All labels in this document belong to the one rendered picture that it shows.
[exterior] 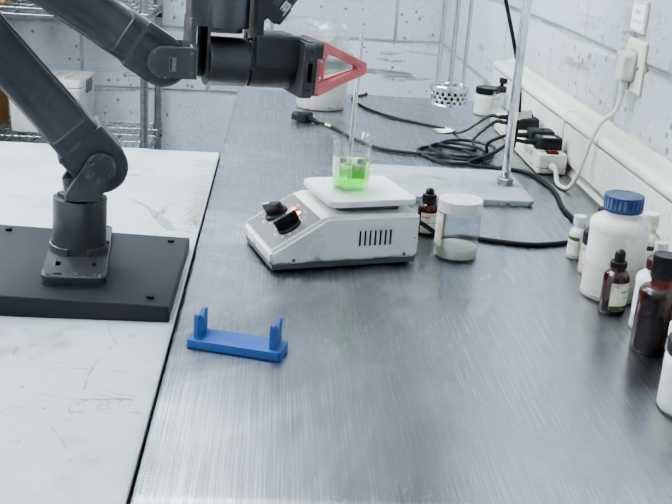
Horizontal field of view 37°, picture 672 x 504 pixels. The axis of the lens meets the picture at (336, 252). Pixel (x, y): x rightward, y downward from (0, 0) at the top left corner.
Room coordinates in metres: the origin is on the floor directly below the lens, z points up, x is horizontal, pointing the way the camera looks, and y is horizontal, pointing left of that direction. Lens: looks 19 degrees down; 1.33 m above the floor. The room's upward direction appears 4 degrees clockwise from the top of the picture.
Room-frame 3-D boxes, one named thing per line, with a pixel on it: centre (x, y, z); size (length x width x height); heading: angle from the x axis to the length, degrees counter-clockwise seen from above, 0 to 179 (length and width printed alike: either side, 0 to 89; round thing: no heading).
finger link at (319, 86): (1.23, 0.03, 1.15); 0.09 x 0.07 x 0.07; 112
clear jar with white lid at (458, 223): (1.27, -0.16, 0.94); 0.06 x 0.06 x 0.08
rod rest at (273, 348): (0.93, 0.09, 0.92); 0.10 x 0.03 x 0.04; 78
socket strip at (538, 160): (1.96, -0.37, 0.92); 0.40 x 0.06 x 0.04; 4
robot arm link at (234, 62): (1.17, 0.14, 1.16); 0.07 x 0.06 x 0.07; 112
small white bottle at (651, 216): (1.24, -0.40, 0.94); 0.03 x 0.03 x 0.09
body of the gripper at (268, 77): (1.20, 0.09, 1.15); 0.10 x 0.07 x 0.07; 22
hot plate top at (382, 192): (1.26, -0.02, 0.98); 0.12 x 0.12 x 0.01; 21
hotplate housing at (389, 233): (1.25, 0.00, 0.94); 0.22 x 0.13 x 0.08; 111
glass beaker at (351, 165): (1.25, -0.01, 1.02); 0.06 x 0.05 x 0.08; 152
